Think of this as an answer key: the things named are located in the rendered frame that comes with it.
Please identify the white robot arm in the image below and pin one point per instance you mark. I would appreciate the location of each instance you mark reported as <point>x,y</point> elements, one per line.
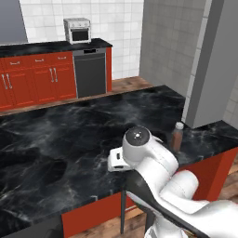
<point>161,173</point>

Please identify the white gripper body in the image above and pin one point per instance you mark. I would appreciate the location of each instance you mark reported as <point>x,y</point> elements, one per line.
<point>117,166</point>

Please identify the dark stool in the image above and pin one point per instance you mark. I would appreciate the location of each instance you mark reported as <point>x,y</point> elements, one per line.
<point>123,210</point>

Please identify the grey wall cabinet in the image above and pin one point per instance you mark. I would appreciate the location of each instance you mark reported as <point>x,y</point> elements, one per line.
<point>214,62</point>

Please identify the red island counter base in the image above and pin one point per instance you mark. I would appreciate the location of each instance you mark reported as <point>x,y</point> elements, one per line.
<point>93,214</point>

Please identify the red base cupboard run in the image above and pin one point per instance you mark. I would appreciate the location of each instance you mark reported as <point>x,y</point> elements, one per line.
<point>34,80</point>

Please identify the grey flat panel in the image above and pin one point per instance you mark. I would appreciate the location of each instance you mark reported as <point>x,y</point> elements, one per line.
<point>12,21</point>

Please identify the white toaster oven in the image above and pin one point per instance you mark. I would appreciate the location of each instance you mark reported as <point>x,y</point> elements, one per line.
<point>77,31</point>

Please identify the dark grey dishwasher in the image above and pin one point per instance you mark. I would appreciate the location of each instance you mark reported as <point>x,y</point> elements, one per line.
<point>90,72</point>

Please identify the brown cinnamon bottle white cap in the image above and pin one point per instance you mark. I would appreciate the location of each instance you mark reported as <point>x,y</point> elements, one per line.
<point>177,139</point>

